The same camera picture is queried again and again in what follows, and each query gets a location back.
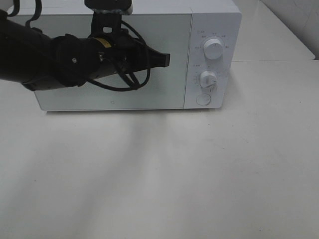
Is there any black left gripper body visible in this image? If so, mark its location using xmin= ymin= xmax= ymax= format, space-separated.
xmin=88 ymin=13 xmax=150 ymax=77

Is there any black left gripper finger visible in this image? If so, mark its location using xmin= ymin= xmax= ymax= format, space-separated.
xmin=149 ymin=48 xmax=170 ymax=68

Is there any white microwave door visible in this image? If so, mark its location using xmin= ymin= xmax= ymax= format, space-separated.
xmin=6 ymin=12 xmax=194 ymax=112

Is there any round white door button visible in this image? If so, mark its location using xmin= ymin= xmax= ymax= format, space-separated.
xmin=196 ymin=94 xmax=211 ymax=107

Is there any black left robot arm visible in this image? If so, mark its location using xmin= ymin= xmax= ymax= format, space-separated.
xmin=0 ymin=11 xmax=170 ymax=92

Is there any white microwave oven body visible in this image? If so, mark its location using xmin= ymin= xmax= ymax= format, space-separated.
xmin=2 ymin=0 xmax=243 ymax=112

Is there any upper white power knob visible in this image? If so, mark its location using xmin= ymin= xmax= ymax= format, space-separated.
xmin=203 ymin=37 xmax=224 ymax=60

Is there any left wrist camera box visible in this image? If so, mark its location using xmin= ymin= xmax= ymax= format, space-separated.
xmin=84 ymin=0 xmax=133 ymax=15

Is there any black left camera cable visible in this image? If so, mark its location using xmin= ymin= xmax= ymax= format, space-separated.
xmin=7 ymin=0 xmax=152 ymax=92

